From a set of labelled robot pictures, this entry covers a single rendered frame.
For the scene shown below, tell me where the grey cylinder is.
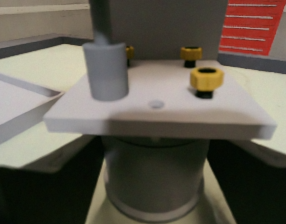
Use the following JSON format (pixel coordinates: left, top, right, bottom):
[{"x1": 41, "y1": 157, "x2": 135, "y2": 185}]
[{"x1": 101, "y1": 135, "x2": 211, "y2": 224}]

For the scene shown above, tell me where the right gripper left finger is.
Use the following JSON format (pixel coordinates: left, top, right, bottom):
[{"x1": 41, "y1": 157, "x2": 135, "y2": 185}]
[{"x1": 0, "y1": 134, "x2": 104, "y2": 224}]

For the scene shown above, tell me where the grey shallow rectangular tray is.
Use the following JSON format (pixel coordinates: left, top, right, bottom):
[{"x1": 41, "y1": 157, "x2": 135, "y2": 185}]
[{"x1": 0, "y1": 72, "x2": 66, "y2": 145}]

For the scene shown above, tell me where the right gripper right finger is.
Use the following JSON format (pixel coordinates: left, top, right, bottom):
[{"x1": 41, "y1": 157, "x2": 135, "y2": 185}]
[{"x1": 206, "y1": 139, "x2": 286, "y2": 224}]

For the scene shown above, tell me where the red and black nut driver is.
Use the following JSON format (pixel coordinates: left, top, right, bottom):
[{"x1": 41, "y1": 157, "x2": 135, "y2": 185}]
[{"x1": 82, "y1": 0, "x2": 129, "y2": 102}]

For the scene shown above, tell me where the grey metal bracket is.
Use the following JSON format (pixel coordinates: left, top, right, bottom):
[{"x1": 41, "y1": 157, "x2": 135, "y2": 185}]
[{"x1": 43, "y1": 0, "x2": 278, "y2": 141}]

